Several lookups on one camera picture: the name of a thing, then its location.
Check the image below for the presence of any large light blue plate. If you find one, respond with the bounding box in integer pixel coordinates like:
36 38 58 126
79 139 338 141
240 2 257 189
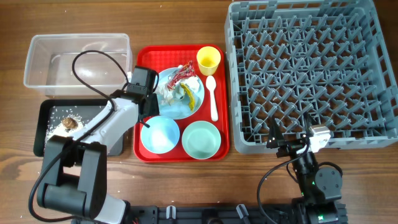
158 79 205 119

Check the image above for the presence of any white rice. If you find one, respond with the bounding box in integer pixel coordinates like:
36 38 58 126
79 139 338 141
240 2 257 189
44 106 84 145

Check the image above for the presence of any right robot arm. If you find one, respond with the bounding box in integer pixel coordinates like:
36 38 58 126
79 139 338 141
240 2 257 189
257 113 348 223

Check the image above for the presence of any red serving tray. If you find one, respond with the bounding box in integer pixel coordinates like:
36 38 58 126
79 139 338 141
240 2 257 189
133 44 230 163

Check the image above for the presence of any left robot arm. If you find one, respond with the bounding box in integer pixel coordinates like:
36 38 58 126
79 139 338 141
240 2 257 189
28 90 159 223

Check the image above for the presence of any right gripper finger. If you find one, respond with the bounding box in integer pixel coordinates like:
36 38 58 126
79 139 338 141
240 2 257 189
303 112 316 137
269 117 284 141

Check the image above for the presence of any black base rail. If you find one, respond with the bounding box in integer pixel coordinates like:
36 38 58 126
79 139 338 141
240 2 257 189
71 203 348 224

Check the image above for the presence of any teal green bowl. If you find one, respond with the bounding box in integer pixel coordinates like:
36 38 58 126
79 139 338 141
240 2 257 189
182 121 221 160

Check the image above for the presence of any clear plastic bin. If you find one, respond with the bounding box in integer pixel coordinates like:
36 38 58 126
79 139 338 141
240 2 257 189
24 33 133 96

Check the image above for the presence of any brown food lump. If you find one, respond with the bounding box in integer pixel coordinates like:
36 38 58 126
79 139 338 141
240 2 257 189
62 117 78 129

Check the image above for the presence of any white plastic spoon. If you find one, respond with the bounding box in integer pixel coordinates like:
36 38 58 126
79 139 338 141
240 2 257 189
206 76 219 121

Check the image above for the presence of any yellow plastic cup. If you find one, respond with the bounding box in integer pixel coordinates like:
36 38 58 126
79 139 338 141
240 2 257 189
197 46 221 76

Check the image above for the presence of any crumpled white tissue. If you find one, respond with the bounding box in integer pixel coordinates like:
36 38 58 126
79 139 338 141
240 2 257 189
155 65 200 105

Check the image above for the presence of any red foil wrapper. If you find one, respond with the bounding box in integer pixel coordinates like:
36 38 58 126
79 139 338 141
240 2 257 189
167 60 196 90

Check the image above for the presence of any light blue bowl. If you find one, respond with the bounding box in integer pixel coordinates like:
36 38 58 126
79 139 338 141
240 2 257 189
140 116 180 154

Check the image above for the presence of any black plastic tray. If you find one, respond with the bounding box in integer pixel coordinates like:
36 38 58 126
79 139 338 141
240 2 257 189
33 99 108 157

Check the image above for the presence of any grey dishwasher rack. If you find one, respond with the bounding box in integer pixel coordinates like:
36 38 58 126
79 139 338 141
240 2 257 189
224 1 397 154

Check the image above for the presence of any yellow wrapper strip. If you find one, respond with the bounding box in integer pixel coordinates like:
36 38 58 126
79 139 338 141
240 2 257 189
180 83 196 111

